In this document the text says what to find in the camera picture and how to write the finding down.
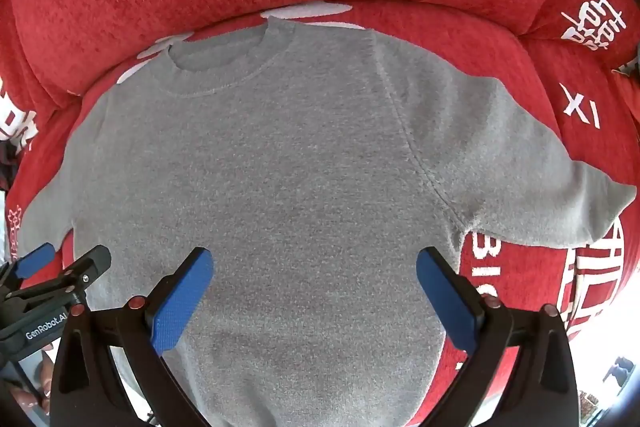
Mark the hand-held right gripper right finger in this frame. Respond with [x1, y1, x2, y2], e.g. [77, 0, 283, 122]
[415, 247, 582, 427]

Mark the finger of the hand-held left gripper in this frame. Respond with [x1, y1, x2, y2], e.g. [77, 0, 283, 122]
[17, 245, 112, 310]
[0, 243, 57, 294]

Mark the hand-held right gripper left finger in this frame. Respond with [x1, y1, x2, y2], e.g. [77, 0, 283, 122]
[50, 247, 216, 427]

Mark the grey sweater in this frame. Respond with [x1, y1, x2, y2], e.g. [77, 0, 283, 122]
[17, 18, 638, 427]

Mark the person's left hand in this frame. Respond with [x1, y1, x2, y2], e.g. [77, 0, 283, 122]
[7, 347, 57, 414]

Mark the dark plaid cloth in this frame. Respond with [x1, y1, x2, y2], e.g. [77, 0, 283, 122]
[0, 139, 23, 194]

